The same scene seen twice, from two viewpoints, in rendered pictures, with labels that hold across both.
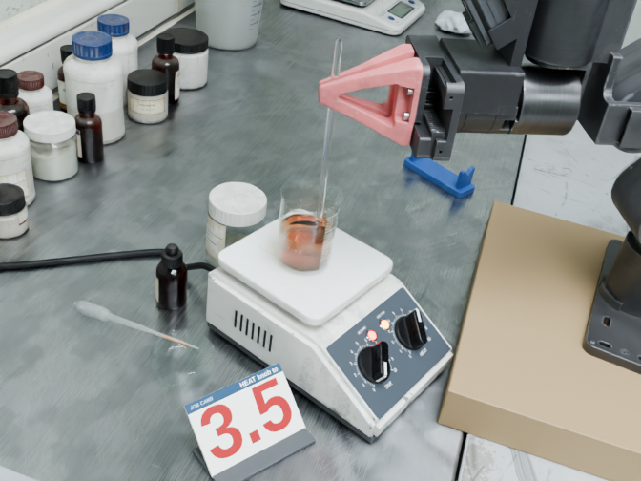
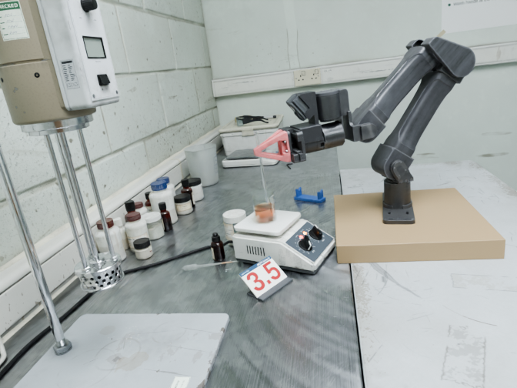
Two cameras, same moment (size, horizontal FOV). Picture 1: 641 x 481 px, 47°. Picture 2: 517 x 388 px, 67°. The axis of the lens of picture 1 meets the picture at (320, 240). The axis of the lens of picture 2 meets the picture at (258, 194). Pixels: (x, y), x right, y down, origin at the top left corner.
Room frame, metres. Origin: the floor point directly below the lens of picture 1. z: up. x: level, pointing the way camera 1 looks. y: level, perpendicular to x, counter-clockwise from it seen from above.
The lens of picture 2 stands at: (-0.31, 0.04, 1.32)
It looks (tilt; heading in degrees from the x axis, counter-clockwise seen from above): 18 degrees down; 359
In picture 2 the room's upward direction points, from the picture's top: 7 degrees counter-clockwise
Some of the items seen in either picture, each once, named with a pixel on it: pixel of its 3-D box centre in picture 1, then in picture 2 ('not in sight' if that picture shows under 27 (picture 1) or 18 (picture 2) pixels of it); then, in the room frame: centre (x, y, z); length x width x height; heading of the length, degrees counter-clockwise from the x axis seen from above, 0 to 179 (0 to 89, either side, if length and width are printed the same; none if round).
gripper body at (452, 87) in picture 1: (464, 96); (304, 141); (0.55, -0.10, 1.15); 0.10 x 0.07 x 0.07; 11
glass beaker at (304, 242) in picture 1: (305, 227); (263, 205); (0.52, 0.01, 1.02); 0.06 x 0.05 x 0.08; 151
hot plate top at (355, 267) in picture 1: (306, 261); (268, 221); (0.52, 0.01, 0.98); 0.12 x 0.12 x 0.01; 56
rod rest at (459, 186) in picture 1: (441, 167); (309, 194); (0.86, -0.14, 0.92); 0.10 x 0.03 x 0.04; 48
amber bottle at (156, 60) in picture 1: (165, 69); (187, 192); (0.95, 0.25, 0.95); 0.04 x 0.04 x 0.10
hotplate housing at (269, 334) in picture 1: (322, 311); (279, 239); (0.51, -0.01, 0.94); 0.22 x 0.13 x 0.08; 56
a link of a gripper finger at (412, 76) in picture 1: (375, 88); (273, 147); (0.55, -0.02, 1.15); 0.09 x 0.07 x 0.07; 101
